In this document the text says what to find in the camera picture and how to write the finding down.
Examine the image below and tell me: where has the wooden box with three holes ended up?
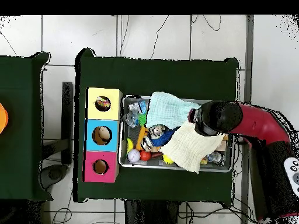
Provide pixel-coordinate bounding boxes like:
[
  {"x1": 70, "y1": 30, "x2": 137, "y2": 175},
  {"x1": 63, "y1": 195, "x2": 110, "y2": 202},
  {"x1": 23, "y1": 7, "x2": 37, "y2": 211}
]
[{"x1": 83, "y1": 87, "x2": 123, "y2": 184}]

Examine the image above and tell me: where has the colourful dotted cloth bag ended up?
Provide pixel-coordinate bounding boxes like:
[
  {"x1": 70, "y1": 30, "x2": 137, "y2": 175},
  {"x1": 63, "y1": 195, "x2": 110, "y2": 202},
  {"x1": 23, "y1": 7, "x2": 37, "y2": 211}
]
[{"x1": 95, "y1": 96, "x2": 112, "y2": 112}]

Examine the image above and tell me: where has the white baseball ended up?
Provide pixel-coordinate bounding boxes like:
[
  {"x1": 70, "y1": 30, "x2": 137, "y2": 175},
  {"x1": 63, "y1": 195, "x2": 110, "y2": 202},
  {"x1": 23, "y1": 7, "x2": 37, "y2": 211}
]
[{"x1": 127, "y1": 149, "x2": 141, "y2": 163}]

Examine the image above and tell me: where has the crushed bottle with blue label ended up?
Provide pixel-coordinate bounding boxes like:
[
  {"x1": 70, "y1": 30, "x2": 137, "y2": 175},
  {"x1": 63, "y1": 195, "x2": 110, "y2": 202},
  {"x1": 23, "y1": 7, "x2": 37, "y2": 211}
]
[{"x1": 138, "y1": 100, "x2": 149, "y2": 115}]

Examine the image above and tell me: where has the grey round stand base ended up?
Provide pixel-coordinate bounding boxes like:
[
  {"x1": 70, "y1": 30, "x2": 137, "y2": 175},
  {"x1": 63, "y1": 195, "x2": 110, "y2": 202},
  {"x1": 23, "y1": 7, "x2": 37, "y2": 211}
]
[{"x1": 40, "y1": 163, "x2": 69, "y2": 190}]

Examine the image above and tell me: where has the dark green table cloth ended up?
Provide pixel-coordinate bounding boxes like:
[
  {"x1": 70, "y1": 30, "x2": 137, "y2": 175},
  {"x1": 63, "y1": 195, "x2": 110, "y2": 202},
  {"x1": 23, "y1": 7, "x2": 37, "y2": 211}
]
[
  {"x1": 73, "y1": 47, "x2": 240, "y2": 207},
  {"x1": 0, "y1": 51, "x2": 53, "y2": 202}
]

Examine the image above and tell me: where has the orange object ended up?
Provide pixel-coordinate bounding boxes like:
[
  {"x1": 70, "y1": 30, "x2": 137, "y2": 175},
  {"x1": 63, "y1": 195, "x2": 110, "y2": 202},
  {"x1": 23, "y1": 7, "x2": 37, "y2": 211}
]
[{"x1": 0, "y1": 102, "x2": 9, "y2": 135}]

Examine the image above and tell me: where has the mint waffle cloth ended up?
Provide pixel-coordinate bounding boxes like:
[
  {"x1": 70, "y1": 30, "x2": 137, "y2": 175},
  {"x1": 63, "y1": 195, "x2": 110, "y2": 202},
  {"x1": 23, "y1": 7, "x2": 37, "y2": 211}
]
[{"x1": 145, "y1": 91, "x2": 202, "y2": 130}]

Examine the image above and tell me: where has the black upright panel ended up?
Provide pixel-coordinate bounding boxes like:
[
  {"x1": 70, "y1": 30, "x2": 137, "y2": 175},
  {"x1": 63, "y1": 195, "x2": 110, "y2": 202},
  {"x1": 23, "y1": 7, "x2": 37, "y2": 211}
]
[{"x1": 61, "y1": 81, "x2": 75, "y2": 165}]

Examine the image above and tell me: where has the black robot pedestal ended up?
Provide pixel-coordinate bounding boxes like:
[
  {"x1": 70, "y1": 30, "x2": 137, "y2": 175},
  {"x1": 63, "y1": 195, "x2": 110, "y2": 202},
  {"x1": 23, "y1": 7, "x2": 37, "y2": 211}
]
[{"x1": 123, "y1": 199, "x2": 181, "y2": 224}]

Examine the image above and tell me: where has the thin black floor cable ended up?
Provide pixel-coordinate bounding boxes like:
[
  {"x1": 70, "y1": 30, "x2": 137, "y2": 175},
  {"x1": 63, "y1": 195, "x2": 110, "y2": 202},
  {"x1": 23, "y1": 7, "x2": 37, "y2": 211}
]
[
  {"x1": 202, "y1": 15, "x2": 222, "y2": 32},
  {"x1": 150, "y1": 15, "x2": 169, "y2": 60}
]

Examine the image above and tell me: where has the small red ball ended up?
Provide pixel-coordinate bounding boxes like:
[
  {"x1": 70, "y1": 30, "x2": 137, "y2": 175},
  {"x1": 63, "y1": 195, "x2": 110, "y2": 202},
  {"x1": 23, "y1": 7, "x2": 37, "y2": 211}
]
[{"x1": 140, "y1": 150, "x2": 152, "y2": 162}]

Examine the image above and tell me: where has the clear crushed bottle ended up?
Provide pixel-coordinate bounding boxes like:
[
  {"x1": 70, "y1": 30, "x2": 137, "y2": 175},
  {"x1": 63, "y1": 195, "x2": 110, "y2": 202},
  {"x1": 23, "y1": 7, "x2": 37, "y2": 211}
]
[{"x1": 124, "y1": 111, "x2": 140, "y2": 128}]

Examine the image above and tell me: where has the orange toy carrot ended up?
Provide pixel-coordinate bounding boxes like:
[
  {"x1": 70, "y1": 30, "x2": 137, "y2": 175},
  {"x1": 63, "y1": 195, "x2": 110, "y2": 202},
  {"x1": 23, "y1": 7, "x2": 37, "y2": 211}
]
[{"x1": 135, "y1": 113, "x2": 150, "y2": 151}]

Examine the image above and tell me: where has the crushed silver can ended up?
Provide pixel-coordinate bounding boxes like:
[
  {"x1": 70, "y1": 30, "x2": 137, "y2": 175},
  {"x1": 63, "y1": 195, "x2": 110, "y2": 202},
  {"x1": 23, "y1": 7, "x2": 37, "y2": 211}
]
[{"x1": 149, "y1": 124, "x2": 166, "y2": 139}]

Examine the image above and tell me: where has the crushed printed can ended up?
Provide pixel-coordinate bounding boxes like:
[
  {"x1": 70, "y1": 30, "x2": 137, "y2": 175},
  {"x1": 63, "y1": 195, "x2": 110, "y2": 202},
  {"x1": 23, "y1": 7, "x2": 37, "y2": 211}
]
[{"x1": 141, "y1": 136, "x2": 154, "y2": 151}]

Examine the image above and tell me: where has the shallow wire mesh bin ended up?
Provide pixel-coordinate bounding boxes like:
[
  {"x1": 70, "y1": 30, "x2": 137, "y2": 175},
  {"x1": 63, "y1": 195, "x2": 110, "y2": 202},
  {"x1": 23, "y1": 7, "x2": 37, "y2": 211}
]
[{"x1": 118, "y1": 94, "x2": 236, "y2": 173}]

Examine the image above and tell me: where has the cream waffle cloth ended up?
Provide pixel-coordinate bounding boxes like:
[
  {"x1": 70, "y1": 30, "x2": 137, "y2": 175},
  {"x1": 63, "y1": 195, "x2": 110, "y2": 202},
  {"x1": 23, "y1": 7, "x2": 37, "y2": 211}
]
[{"x1": 159, "y1": 120, "x2": 226, "y2": 174}]

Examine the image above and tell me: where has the blue fluffy cloth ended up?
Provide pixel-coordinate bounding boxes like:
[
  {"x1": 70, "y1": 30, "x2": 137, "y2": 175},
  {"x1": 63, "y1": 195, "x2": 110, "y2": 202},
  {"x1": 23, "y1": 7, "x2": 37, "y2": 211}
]
[{"x1": 150, "y1": 127, "x2": 180, "y2": 146}]

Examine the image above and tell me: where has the yellow foam banana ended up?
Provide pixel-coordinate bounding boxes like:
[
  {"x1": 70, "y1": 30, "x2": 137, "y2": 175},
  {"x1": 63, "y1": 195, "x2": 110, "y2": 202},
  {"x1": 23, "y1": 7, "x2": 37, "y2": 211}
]
[{"x1": 126, "y1": 138, "x2": 135, "y2": 155}]

